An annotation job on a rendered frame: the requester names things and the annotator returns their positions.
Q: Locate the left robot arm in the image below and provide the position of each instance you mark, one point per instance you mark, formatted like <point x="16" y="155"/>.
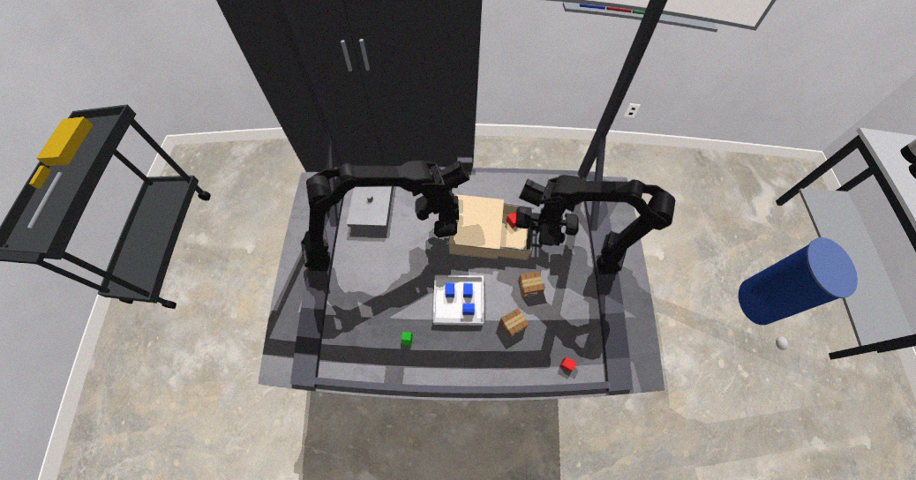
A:
<point x="569" y="191"/>

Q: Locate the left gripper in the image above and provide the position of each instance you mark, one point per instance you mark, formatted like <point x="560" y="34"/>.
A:
<point x="524" y="219"/>

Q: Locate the white open-top tray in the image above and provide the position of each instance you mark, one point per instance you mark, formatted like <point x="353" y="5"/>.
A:
<point x="450" y="308"/>

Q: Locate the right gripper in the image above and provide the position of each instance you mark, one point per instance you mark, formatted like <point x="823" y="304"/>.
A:
<point x="448" y="208"/>

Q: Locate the brown cardboard box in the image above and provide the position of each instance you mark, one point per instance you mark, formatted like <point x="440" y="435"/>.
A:
<point x="513" y="323"/>
<point x="530" y="284"/>

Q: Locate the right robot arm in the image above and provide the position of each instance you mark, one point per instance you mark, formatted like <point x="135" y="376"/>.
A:
<point x="416" y="176"/>

